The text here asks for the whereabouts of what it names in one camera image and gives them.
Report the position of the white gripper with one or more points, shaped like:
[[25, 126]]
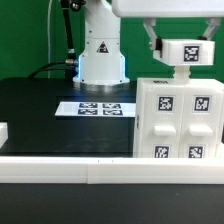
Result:
[[151, 9]]

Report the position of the white cabinet top block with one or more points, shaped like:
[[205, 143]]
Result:
[[181, 52]]

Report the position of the white cabinet door panel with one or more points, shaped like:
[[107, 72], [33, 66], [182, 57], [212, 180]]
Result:
[[164, 120], [202, 120]]

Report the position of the white cabinet body box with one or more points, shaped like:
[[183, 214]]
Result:
[[182, 77]]

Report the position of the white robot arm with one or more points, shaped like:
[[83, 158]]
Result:
[[102, 65]]

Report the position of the white U-shaped table fence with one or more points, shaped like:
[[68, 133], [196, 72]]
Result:
[[110, 170]]

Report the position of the white marker base plate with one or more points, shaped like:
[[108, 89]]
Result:
[[95, 109]]

